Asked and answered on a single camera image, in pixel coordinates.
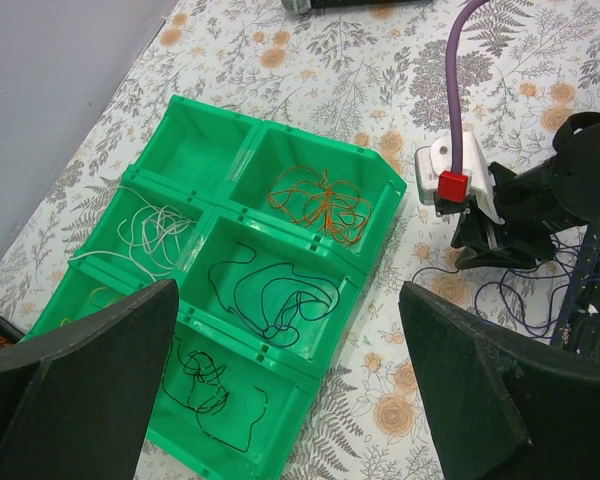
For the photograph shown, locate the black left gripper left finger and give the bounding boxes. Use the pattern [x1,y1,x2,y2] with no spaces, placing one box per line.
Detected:
[0,280,179,479]

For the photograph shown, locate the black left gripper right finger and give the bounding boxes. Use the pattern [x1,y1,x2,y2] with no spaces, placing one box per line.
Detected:
[399,282,600,479]

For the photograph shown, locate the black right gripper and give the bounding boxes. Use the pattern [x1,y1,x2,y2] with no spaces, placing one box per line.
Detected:
[451,162,555,270]

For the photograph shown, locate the coloured cable pile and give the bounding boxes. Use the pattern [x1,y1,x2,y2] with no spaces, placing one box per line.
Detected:
[412,232,600,341]

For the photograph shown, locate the yellow cable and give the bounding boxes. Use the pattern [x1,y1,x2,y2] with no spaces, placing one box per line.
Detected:
[57,285,129,326]

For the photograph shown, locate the white cable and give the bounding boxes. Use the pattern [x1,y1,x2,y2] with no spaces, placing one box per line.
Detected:
[69,187,197,279]

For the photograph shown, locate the orange cable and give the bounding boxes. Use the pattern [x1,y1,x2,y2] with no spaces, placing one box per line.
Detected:
[267,166,374,248]

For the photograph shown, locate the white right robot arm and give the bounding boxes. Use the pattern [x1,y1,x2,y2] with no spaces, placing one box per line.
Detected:
[399,112,600,479]

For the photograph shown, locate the floral patterned table mat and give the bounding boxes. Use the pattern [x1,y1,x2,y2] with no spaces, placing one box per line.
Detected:
[0,1,600,479]

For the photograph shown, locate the green compartment tray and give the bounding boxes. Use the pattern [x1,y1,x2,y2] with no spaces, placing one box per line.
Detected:
[31,96,406,479]

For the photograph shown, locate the black microphone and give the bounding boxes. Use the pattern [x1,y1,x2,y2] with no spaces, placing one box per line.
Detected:
[281,0,410,15]

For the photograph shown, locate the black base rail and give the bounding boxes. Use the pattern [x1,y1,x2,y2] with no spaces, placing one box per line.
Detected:
[550,224,600,360]

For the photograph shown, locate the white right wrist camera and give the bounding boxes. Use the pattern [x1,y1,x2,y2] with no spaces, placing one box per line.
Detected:
[415,131,504,225]

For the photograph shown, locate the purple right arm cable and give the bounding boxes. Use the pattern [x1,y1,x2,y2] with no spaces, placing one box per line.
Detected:
[445,0,491,174]

